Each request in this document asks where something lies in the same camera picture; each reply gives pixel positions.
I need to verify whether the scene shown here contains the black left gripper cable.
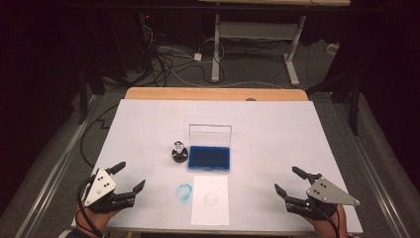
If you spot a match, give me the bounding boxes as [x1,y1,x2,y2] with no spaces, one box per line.
[74,177,107,238]

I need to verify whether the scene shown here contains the person's right hand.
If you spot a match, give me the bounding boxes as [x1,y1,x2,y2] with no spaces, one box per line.
[305,203,350,238]

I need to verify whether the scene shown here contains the white board table cover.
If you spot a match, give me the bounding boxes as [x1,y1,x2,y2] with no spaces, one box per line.
[70,98,365,236]

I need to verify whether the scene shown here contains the person's left hand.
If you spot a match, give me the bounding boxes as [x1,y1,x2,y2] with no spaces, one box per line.
[74,201,121,234]

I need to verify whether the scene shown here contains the white paper sheet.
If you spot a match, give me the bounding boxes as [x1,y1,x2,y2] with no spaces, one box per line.
[190,175,230,226]

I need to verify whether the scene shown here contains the black stand legs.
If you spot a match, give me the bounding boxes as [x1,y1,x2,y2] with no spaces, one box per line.
[77,65,107,126]
[305,65,365,137]

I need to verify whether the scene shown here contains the white power strip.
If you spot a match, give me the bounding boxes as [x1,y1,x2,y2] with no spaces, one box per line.
[325,43,341,57]

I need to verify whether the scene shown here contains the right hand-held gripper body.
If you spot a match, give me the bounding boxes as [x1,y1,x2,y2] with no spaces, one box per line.
[284,175,362,222]

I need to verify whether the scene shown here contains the tangle of black floor cables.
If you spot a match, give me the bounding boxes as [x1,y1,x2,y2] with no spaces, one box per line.
[132,23,229,87]

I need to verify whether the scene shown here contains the wooden table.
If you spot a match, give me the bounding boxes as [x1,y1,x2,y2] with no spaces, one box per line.
[124,86,309,102]

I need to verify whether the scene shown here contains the white floor cable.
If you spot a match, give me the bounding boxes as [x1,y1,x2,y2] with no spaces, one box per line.
[164,65,285,89]

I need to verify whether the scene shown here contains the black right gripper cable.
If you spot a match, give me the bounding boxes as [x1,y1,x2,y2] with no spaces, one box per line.
[310,197,342,238]

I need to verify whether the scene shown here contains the black stamp with clear knob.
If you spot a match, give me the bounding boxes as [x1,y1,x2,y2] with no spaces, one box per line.
[171,140,189,159]

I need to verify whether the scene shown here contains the white desk frame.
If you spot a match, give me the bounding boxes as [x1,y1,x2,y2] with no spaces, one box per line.
[197,0,352,87]

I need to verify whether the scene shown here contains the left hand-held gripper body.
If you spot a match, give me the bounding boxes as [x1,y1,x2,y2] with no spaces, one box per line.
[79,168,137,214]

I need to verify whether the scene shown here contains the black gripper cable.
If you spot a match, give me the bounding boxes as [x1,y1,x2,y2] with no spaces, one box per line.
[310,197,342,238]
[74,177,107,238]

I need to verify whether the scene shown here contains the black cable beside table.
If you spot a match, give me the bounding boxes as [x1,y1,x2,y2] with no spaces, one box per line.
[79,103,120,168]

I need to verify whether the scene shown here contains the dark equipment with red light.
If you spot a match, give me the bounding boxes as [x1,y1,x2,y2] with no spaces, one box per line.
[110,12,157,75]

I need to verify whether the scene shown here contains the aluminium floor rail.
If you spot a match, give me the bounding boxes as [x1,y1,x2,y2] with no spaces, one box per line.
[331,100,411,238]
[16,94,97,238]

